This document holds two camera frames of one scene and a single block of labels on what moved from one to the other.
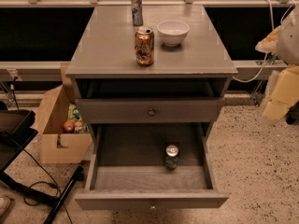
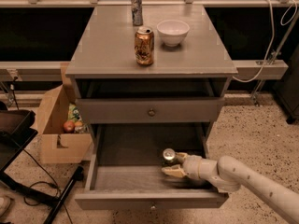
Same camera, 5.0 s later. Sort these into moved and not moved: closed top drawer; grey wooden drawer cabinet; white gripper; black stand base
Moved: white gripper
Not moved: grey wooden drawer cabinet; black stand base; closed top drawer
